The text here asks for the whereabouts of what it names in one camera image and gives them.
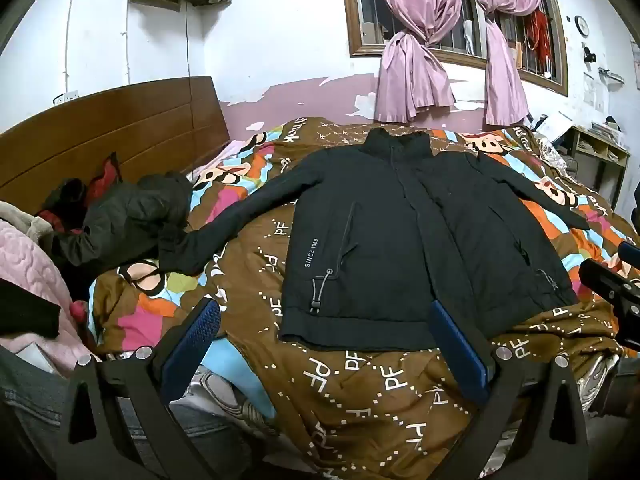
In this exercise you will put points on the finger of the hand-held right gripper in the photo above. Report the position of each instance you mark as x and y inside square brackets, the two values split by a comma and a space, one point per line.
[631, 251]
[607, 282]

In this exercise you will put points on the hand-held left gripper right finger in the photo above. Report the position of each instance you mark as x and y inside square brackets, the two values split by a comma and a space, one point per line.
[457, 350]

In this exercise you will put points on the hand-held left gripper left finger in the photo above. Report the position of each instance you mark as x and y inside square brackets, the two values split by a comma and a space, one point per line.
[192, 345]

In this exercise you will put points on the black jacket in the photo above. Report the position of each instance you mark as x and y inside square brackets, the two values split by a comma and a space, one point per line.
[380, 240]

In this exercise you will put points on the light blue cloth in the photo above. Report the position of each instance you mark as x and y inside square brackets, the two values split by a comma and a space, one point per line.
[237, 365]

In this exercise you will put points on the brown cartoon printed blanket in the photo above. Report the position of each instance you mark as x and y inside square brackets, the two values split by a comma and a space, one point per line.
[380, 410]

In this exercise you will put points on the wooden shelf unit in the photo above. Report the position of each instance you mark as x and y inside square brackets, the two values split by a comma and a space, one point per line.
[600, 152]

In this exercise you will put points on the white floral cloth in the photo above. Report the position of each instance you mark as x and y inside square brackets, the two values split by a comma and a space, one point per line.
[550, 152]

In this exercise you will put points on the dark green jacket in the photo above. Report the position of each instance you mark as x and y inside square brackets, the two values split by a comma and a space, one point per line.
[125, 215]

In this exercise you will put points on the white paper board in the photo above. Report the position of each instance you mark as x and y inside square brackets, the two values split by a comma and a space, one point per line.
[555, 125]

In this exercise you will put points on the person's leg in jeans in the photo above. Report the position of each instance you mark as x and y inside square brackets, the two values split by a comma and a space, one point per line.
[35, 410]

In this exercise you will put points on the black cloth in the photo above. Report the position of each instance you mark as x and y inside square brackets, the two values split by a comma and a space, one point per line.
[25, 310]

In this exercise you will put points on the pink quilted blanket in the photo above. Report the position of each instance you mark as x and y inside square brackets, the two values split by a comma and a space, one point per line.
[30, 260]

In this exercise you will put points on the red cloth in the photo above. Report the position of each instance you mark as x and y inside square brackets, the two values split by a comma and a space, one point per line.
[107, 175]

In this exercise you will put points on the narrow pink curtain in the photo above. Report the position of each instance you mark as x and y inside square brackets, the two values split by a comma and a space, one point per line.
[502, 85]

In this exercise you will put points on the beige fleece blanket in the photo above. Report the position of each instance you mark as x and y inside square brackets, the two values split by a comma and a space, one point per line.
[20, 215]

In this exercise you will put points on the wooden headboard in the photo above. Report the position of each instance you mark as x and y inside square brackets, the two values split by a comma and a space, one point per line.
[125, 125]

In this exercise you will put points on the red hanging tassels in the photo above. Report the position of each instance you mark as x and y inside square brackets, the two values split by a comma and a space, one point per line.
[540, 30]

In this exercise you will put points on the wide pink curtain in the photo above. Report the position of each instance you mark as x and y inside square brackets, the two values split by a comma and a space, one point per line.
[410, 75]

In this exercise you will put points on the black wall fixture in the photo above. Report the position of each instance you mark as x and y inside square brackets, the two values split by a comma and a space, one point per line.
[589, 55]

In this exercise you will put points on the round wall clock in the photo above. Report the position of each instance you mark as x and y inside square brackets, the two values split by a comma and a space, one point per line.
[581, 25]

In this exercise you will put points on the white wall socket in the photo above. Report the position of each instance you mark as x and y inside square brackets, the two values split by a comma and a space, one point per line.
[67, 96]

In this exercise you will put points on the wooden window frame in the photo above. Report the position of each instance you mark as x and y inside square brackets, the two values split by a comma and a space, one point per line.
[352, 10]

